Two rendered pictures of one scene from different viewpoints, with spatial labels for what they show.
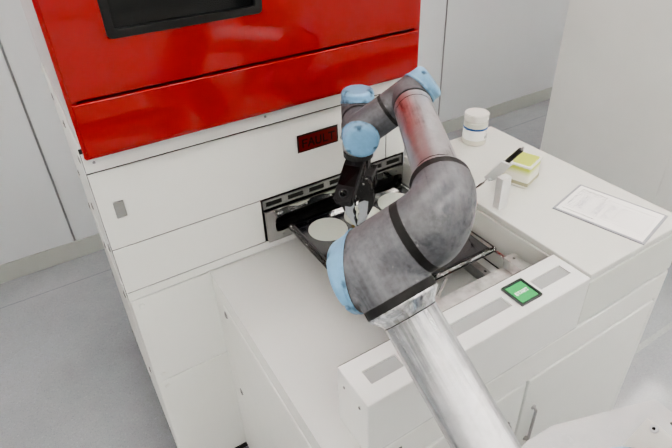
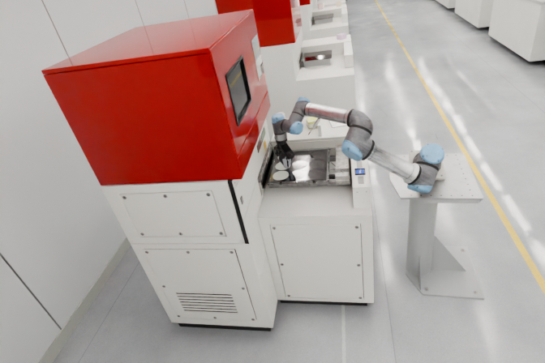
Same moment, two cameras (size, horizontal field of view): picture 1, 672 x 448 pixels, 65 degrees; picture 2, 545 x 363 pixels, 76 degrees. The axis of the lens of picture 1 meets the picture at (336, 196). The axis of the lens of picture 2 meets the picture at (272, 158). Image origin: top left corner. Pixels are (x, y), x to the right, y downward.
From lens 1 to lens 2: 1.36 m
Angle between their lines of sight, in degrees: 38
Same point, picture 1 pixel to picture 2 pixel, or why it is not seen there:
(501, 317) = not seen: hidden behind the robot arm
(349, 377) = (358, 186)
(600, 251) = not seen: hidden behind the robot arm
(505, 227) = (328, 139)
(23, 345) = not seen: outside the picture
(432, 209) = (366, 119)
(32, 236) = (36, 345)
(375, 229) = (357, 133)
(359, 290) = (362, 150)
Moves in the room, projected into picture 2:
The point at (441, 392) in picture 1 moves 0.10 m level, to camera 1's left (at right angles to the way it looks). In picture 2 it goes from (392, 160) to (384, 170)
